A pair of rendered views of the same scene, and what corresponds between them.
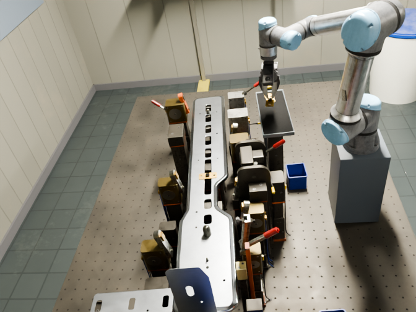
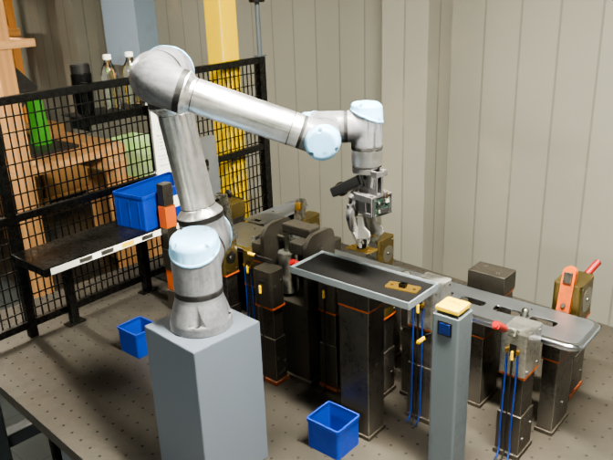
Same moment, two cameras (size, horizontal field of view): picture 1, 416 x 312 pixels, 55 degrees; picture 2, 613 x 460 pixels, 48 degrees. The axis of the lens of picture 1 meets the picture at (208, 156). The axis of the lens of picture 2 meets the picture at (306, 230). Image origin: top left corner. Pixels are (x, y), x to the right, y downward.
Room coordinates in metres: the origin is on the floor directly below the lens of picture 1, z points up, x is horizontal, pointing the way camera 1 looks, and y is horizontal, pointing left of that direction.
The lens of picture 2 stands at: (2.35, -1.74, 1.88)
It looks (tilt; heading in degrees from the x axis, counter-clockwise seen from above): 20 degrees down; 124
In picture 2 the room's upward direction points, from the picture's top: 2 degrees counter-clockwise
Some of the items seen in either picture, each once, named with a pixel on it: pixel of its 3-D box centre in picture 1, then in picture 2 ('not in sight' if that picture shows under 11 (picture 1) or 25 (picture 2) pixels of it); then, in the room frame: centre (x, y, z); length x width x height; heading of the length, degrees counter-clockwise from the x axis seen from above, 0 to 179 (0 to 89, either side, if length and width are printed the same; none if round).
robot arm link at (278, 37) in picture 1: (288, 37); (323, 129); (1.50, -0.40, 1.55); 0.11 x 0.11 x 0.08; 31
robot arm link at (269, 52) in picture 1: (267, 49); (368, 157); (1.58, -0.33, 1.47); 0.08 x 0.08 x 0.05
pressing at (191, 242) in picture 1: (206, 174); (371, 271); (1.40, 0.02, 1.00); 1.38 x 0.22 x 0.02; 173
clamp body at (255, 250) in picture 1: (257, 276); (225, 288); (0.89, -0.11, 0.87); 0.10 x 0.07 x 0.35; 83
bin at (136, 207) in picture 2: not in sight; (158, 200); (0.47, 0.02, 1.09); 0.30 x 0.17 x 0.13; 91
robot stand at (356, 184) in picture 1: (355, 177); (208, 393); (1.30, -0.66, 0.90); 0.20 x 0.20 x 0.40; 79
